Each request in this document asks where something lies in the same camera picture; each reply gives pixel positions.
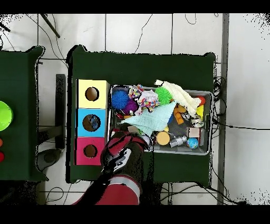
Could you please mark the mint green cloth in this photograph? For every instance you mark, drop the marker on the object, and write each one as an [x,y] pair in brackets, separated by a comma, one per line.
[149,119]

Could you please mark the colourful patterned cloth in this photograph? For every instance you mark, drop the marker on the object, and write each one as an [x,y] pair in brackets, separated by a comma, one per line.
[135,91]
[148,100]

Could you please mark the blue spiky ball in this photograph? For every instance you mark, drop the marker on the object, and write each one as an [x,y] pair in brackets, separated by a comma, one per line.
[120,99]

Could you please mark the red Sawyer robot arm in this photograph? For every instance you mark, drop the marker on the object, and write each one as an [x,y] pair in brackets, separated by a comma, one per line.
[122,169]

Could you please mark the wooden box with three holes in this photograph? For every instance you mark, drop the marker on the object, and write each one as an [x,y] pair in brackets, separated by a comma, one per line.
[90,105]

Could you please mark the shallow clear mesh bin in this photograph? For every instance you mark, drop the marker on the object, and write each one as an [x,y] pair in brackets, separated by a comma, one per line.
[204,148]

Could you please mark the purple spiky ball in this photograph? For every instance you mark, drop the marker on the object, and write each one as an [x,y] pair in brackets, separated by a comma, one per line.
[130,106]

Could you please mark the green spiky ball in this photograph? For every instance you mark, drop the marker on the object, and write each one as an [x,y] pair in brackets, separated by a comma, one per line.
[163,96]

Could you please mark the tan round bun toy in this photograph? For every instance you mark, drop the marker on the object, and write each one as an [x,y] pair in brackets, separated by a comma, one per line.
[163,138]

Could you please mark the orange bear toy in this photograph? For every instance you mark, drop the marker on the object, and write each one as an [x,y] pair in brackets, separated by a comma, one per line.
[179,114]

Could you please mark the pale yellow cloth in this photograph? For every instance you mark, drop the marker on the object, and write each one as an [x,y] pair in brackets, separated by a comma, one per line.
[179,95]

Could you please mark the small wooden cube block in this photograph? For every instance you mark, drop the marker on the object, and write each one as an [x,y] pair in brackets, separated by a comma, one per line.
[194,132]

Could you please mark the round silver tin can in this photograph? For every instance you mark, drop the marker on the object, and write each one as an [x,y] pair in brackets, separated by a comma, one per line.
[197,121]

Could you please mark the small blue globe ball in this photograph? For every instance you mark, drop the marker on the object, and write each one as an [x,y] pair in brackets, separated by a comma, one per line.
[193,143]

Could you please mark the small red ball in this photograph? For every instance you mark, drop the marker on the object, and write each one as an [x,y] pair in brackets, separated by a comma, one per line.
[201,100]

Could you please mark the side table with green cloth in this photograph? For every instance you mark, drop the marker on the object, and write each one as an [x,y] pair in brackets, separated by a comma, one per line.
[27,84]

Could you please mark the green bowl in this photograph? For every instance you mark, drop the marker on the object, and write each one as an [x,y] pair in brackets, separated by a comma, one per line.
[4,115]

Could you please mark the red round object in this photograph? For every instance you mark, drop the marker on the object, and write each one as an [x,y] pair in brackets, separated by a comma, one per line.
[1,157]

